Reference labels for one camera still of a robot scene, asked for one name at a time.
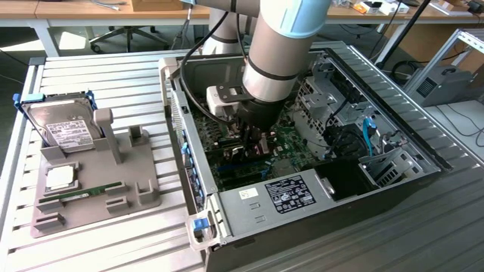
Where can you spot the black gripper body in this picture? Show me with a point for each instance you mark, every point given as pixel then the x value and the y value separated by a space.
pixel 261 113

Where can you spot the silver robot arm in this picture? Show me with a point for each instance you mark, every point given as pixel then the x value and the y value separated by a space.
pixel 281 51

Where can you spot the metal CPU socket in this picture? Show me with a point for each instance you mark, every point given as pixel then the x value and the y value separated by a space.
pixel 227 133

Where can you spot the blue expansion slot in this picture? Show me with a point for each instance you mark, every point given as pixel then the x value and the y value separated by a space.
pixel 238 167

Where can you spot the green Dell motherboard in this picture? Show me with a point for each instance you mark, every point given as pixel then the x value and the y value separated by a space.
pixel 295 141

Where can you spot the silver chipset heatsink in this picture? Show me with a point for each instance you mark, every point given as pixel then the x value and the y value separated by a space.
pixel 286 167

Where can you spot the metal disk bay cage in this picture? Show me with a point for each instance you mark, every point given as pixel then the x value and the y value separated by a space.
pixel 318 105

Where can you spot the grey power supply unit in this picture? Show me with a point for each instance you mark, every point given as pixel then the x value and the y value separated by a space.
pixel 246 209

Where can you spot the blue plastic case latch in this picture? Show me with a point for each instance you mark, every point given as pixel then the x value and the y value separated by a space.
pixel 199 225

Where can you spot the black open PC case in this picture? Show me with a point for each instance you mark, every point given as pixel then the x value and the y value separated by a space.
pixel 341 226

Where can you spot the grey plastic parts rack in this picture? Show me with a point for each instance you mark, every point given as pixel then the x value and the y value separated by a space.
pixel 114 175

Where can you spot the green RAM stick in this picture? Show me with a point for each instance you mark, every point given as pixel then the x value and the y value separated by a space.
pixel 98 190

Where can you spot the black office chair base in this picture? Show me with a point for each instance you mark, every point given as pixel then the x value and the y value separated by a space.
pixel 130 35

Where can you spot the brown cardboard box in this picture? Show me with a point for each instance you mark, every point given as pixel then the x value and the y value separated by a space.
pixel 159 5

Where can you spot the grey computer tower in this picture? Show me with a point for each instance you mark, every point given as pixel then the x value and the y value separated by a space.
pixel 442 88

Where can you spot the black slanted pole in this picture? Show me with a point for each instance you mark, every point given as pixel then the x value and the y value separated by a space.
pixel 409 25

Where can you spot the hard disk in blue caddy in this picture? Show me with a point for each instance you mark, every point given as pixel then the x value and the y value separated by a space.
pixel 65 124

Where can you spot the silver CPU chip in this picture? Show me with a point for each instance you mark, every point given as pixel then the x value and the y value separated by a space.
pixel 59 177

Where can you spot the wooden desk with small boxes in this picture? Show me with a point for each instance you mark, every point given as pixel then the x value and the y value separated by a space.
pixel 435 18

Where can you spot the long wooden desk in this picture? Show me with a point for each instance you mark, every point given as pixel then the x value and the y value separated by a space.
pixel 75 11

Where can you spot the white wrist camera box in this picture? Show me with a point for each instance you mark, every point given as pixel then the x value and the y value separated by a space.
pixel 218 103

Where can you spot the perforated metal drive bracket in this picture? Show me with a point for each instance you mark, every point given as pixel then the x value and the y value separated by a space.
pixel 390 170

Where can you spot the aluminium profile frame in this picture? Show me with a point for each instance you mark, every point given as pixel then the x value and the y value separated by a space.
pixel 459 37

